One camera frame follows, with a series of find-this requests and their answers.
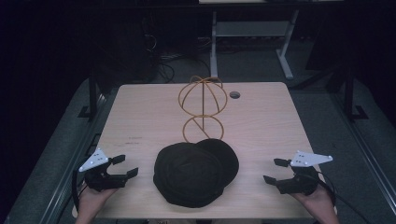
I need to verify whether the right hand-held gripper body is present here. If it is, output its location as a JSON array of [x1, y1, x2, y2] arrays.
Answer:
[[276, 150, 333, 197]]

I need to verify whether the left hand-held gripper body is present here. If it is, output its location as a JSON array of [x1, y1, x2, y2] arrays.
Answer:
[[78, 147, 129, 192]]

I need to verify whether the black cap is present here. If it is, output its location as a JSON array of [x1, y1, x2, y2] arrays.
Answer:
[[152, 138, 240, 209]]

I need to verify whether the gold wire hat stand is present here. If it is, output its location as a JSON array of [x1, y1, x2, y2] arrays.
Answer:
[[177, 75, 229, 142]]

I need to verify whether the person's right hand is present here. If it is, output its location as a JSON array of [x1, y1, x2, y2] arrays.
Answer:
[[290, 186, 338, 219]]

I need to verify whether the person's left hand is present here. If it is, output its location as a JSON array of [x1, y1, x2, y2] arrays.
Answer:
[[77, 186, 120, 217]]

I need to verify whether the black metal stand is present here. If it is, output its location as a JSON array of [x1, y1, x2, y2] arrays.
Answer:
[[341, 66, 370, 121], [77, 70, 105, 121]]

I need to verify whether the aluminium frame rail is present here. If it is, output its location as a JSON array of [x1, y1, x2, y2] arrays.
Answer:
[[38, 92, 110, 224], [330, 92, 396, 217]]

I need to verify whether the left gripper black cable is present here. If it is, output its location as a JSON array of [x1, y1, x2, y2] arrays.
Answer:
[[71, 167, 88, 213]]

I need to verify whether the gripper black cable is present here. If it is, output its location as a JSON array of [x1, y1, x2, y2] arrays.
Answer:
[[317, 177, 372, 224], [71, 167, 88, 213]]

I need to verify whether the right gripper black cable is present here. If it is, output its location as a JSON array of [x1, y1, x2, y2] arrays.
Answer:
[[317, 177, 372, 224]]

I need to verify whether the bundle of floor cables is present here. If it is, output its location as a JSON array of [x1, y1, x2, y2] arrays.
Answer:
[[141, 18, 213, 84]]

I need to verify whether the white desk frame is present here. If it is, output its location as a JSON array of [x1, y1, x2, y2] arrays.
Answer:
[[199, 0, 301, 80]]

